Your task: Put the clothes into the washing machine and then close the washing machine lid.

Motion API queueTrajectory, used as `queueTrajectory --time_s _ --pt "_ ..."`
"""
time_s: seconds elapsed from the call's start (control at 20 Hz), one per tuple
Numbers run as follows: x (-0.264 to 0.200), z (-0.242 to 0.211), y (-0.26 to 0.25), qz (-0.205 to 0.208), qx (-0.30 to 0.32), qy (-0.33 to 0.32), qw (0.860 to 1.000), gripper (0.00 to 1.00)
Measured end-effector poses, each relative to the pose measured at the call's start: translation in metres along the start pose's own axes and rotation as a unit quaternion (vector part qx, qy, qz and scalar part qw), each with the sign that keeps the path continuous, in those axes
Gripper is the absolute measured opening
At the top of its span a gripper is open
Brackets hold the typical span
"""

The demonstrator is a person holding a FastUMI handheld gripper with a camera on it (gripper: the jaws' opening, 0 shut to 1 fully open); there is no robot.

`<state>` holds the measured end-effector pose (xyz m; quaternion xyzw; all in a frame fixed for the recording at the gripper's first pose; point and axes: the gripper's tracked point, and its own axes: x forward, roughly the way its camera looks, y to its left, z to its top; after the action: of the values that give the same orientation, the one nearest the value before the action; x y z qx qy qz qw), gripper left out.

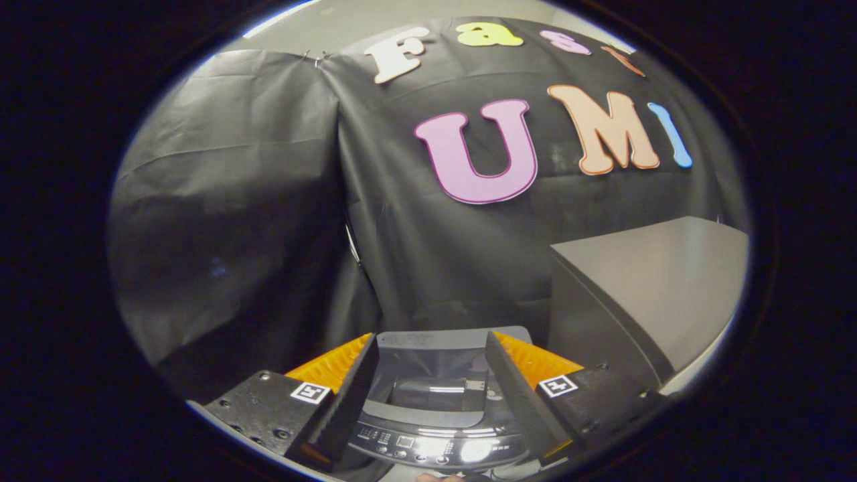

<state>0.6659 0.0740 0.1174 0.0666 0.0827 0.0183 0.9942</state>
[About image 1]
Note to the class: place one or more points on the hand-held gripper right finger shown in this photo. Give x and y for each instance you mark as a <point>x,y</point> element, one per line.
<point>519,395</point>

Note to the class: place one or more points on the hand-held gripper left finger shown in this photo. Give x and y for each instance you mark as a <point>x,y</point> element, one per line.
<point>348,398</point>

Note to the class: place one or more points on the dark grey washing machine lid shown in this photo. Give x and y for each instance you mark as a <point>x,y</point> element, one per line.
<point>435,368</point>

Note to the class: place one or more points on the grey washing machine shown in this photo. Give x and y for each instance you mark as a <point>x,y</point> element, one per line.
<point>435,447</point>

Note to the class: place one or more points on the black backdrop cloth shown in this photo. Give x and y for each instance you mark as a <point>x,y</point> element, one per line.
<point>234,201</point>

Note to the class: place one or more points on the beige cabinet with dark frame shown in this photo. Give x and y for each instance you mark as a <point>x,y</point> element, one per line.
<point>656,281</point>

